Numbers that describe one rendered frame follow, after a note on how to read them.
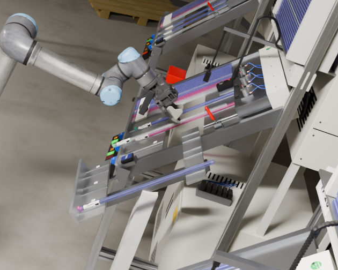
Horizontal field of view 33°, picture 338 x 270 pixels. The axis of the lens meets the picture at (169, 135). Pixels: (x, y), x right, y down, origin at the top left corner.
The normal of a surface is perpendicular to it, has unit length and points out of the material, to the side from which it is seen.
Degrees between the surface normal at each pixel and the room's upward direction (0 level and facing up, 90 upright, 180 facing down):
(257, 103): 90
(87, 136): 0
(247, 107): 90
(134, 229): 90
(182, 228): 90
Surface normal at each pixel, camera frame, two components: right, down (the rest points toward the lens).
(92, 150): 0.32, -0.83
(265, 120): -0.07, 0.47
